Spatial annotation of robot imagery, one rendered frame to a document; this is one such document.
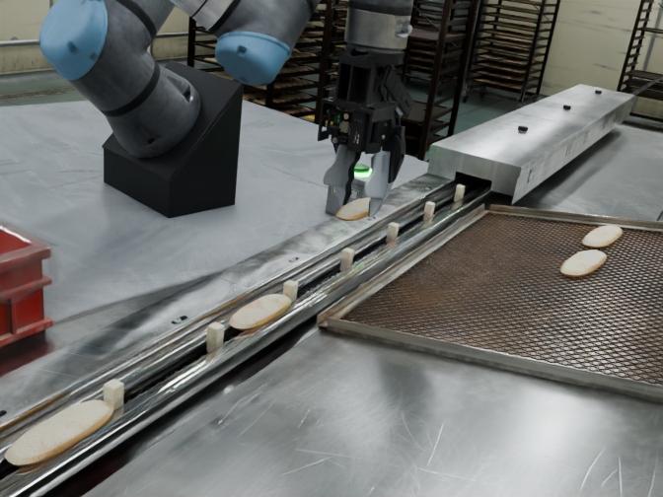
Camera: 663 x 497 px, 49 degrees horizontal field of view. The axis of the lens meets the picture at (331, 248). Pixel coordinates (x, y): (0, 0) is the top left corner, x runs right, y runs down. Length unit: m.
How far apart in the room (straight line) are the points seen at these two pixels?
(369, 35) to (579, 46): 7.19
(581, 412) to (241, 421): 0.27
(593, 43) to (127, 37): 7.09
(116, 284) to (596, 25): 7.28
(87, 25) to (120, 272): 0.34
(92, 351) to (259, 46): 0.36
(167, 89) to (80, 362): 0.56
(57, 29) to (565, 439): 0.86
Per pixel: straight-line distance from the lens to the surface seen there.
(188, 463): 0.55
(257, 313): 0.81
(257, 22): 0.83
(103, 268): 0.99
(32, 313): 0.83
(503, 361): 0.66
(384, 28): 0.86
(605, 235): 1.04
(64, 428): 0.64
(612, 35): 7.95
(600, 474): 0.54
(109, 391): 0.67
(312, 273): 0.94
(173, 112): 1.16
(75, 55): 1.08
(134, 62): 1.12
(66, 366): 0.71
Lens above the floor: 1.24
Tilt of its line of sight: 23 degrees down
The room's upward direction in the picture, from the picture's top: 7 degrees clockwise
